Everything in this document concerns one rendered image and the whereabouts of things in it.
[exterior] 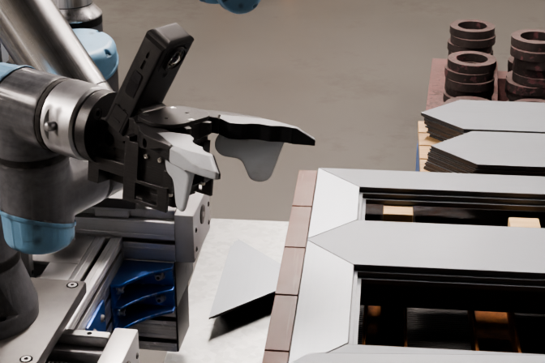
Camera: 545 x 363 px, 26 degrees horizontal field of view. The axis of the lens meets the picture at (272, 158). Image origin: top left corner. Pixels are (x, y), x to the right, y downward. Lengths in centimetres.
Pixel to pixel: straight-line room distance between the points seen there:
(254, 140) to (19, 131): 24
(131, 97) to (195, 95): 431
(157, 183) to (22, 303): 55
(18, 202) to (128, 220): 80
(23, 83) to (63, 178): 11
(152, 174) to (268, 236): 152
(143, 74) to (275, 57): 484
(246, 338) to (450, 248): 41
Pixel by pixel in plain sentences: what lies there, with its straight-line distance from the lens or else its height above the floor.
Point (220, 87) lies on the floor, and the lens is 548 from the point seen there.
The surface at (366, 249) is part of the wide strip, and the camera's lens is 218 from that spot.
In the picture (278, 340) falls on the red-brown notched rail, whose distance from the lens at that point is 194.
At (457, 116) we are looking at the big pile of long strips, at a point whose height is 85.
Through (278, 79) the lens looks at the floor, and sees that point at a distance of 559.
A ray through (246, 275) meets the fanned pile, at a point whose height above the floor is 72.
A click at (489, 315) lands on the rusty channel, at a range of 233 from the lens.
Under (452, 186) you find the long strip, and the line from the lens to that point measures 245.
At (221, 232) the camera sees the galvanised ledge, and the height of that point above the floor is 68.
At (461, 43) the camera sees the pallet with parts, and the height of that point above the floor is 31.
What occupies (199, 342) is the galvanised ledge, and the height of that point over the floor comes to 68.
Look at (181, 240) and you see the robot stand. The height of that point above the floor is 95.
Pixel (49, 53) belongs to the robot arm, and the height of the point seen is 145.
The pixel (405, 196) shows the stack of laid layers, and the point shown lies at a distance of 243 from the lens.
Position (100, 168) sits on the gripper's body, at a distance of 113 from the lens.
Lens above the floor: 186
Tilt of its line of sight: 23 degrees down
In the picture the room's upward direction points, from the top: straight up
